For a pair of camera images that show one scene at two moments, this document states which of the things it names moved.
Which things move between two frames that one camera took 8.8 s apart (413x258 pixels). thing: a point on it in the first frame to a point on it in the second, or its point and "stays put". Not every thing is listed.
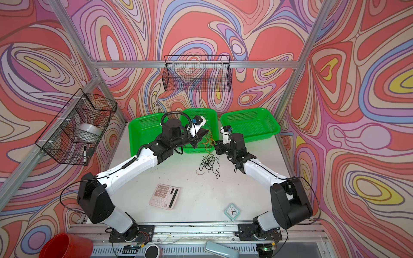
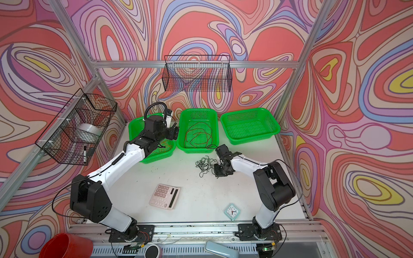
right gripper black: [219, 148] to [218, 173]
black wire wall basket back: [200, 73] stays put
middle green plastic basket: [207, 144] stays put
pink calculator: [164, 196] stays put
